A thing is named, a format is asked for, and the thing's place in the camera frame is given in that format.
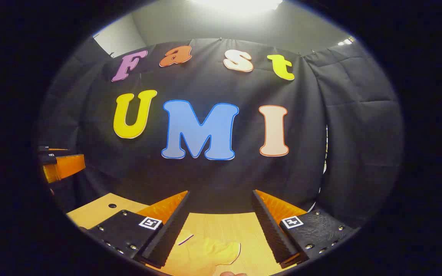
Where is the black backdrop cloth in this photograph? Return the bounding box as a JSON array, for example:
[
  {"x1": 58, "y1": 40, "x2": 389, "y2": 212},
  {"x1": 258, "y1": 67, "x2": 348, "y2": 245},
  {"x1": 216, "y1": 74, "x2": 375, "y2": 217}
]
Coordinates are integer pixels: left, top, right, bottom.
[{"x1": 37, "y1": 36, "x2": 404, "y2": 230}]

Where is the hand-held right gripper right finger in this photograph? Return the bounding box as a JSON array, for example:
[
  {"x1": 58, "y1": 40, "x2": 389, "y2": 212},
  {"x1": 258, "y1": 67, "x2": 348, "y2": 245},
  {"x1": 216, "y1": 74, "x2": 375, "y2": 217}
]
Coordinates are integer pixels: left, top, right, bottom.
[{"x1": 252, "y1": 189, "x2": 360, "y2": 269}]

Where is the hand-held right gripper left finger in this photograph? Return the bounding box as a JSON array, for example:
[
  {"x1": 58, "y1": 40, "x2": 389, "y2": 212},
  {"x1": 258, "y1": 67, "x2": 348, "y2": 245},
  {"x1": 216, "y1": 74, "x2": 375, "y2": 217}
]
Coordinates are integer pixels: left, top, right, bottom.
[{"x1": 79, "y1": 191, "x2": 191, "y2": 269}]

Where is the bright ceiling light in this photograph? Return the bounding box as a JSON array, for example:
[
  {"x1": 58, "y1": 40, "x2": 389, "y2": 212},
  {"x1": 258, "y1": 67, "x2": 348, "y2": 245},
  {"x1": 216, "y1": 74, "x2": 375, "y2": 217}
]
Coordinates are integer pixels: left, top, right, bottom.
[{"x1": 188, "y1": 0, "x2": 285, "y2": 14}]

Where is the orange T-shirt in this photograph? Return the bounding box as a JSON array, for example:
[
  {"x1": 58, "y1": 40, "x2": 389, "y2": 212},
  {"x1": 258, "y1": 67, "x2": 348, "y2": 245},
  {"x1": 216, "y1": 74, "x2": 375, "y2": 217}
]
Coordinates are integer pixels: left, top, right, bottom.
[{"x1": 167, "y1": 229, "x2": 242, "y2": 276}]

